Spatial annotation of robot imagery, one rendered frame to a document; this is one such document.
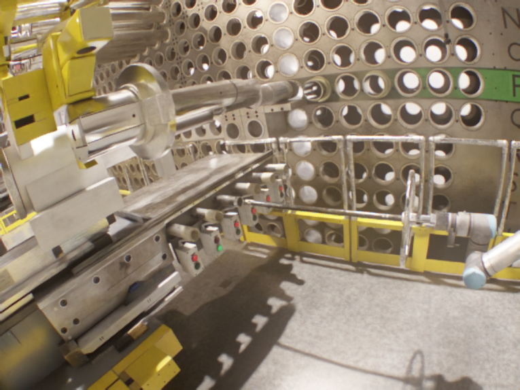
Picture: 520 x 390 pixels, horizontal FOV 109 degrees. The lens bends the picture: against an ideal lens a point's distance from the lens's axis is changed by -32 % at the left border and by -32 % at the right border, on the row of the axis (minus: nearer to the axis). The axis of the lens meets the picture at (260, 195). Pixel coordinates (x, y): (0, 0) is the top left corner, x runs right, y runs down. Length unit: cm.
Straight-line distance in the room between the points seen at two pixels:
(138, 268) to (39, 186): 58
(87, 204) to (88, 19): 67
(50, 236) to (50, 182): 21
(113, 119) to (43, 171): 38
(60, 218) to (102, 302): 43
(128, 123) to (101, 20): 38
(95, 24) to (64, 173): 61
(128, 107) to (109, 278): 72
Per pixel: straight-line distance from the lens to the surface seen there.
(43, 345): 134
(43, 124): 108
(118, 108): 97
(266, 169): 189
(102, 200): 115
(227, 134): 294
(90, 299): 127
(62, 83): 96
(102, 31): 81
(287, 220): 231
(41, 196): 114
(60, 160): 118
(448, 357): 175
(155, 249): 136
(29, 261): 125
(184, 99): 118
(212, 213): 133
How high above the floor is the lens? 142
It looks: 22 degrees down
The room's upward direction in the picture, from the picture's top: 11 degrees counter-clockwise
